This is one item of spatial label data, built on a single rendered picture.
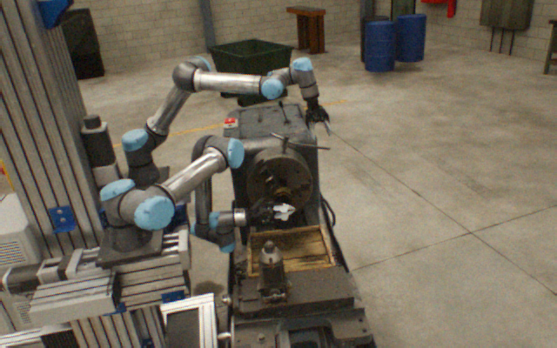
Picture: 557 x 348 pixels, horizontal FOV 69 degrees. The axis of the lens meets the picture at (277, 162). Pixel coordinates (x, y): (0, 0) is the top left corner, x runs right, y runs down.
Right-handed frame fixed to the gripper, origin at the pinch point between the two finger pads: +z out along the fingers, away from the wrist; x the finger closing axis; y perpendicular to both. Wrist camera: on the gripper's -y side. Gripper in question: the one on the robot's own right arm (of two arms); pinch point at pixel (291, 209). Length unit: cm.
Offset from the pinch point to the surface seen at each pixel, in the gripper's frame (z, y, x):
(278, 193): -4.6, -7.7, 3.8
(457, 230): 138, -109, -108
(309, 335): -1, 47, -24
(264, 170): -10.0, -15.7, 12.2
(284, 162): -0.4, -19.4, 13.2
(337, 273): 12.9, 31.6, -10.6
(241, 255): -28, -41, -54
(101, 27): -376, -960, -11
